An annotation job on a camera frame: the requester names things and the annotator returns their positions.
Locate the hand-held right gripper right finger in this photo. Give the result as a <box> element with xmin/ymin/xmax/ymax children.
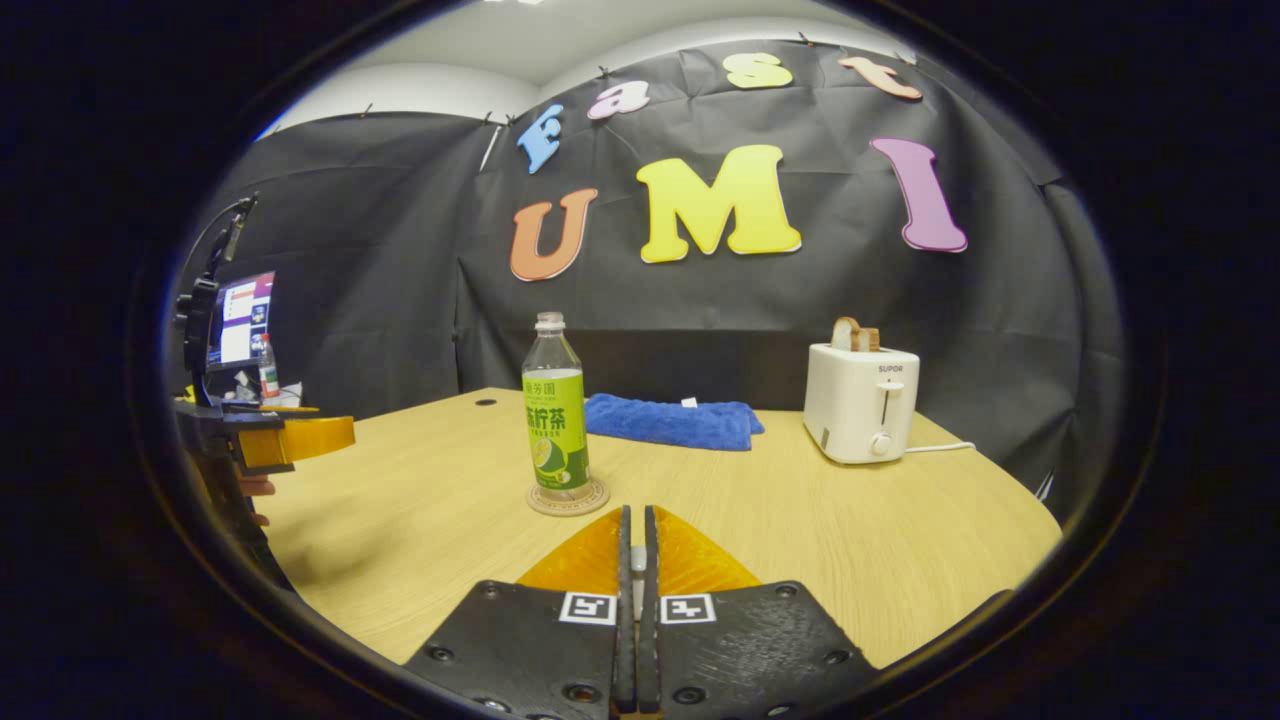
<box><xmin>637</xmin><ymin>505</ymin><xmax>881</xmax><ymax>720</ymax></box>

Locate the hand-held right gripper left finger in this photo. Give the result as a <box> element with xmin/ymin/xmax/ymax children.
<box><xmin>405</xmin><ymin>505</ymin><xmax>637</xmax><ymax>720</ymax></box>

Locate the round brown coaster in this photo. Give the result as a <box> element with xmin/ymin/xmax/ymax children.
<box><xmin>527</xmin><ymin>478</ymin><xmax>611</xmax><ymax>518</ymax></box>

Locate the clear green-label water bottle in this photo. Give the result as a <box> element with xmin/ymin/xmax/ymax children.
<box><xmin>522</xmin><ymin>312</ymin><xmax>593</xmax><ymax>501</ymax></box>

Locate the computer monitor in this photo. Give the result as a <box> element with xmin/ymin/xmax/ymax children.
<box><xmin>207</xmin><ymin>271</ymin><xmax>276</xmax><ymax>373</ymax></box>

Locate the blue towel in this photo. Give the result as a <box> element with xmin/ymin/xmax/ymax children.
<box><xmin>583</xmin><ymin>393</ymin><xmax>765</xmax><ymax>452</ymax></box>

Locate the white toaster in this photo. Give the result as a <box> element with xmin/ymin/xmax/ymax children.
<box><xmin>803</xmin><ymin>343</ymin><xmax>921</xmax><ymax>465</ymax></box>

